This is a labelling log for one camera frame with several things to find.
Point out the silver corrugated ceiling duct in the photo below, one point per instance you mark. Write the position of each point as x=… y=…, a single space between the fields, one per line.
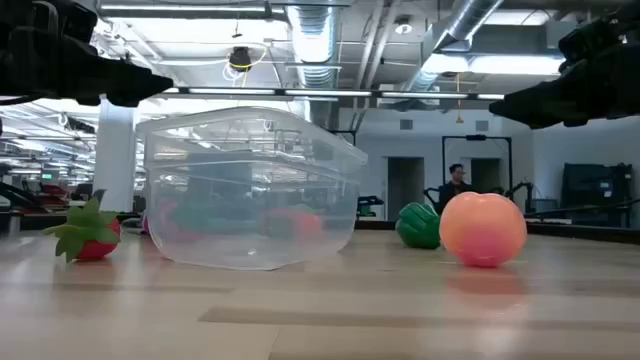
x=314 y=45

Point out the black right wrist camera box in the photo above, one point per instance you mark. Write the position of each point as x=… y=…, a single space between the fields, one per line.
x=590 y=42

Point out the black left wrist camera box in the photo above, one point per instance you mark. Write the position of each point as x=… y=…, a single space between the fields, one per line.
x=67 y=17

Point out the grey background monitor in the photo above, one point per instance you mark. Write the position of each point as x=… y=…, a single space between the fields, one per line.
x=545 y=205

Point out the red toy strawberry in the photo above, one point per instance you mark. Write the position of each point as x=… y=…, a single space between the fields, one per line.
x=97 y=245

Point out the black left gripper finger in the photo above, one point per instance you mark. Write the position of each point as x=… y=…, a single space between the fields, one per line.
x=127 y=101
x=135 y=80

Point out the long overhead light bar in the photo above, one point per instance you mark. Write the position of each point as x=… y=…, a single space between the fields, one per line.
x=325 y=93

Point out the black background device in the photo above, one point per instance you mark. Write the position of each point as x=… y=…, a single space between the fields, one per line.
x=370 y=205

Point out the black background robot arm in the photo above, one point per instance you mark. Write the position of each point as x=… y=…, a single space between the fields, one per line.
x=522 y=190

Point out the dark green toy bell pepper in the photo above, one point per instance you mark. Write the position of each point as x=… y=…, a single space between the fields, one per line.
x=417 y=227

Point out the black rectangular frame stand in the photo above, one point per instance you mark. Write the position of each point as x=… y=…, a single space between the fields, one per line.
x=476 y=137

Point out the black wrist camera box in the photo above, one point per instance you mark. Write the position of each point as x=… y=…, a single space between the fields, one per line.
x=67 y=17
x=590 y=42

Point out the clear plastic tupperware container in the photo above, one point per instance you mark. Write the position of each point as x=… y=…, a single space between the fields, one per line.
x=250 y=135

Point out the black ceiling-mounted camera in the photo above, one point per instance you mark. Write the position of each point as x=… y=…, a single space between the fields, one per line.
x=240 y=57

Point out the white building pillar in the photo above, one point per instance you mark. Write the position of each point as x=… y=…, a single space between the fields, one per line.
x=115 y=160

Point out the black equipment cabinet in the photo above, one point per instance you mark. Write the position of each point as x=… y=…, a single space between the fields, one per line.
x=595 y=192

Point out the pink orange toy peach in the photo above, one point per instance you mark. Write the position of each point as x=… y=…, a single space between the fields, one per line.
x=482 y=230

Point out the black table edge rail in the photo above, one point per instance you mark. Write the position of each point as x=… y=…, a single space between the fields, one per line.
x=575 y=232

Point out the blue-grey folded cloth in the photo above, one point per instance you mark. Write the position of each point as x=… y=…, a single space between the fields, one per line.
x=131 y=223

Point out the light green toy cabbage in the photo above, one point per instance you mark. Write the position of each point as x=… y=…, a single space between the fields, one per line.
x=192 y=217

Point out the dark grey chair back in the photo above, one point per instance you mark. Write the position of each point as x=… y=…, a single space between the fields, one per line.
x=98 y=194

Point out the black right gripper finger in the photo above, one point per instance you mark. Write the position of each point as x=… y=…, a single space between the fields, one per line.
x=535 y=107

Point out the person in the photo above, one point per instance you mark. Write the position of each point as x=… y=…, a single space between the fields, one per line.
x=454 y=187

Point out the silver smooth ceiling duct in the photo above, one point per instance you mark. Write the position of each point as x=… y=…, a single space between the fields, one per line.
x=470 y=20

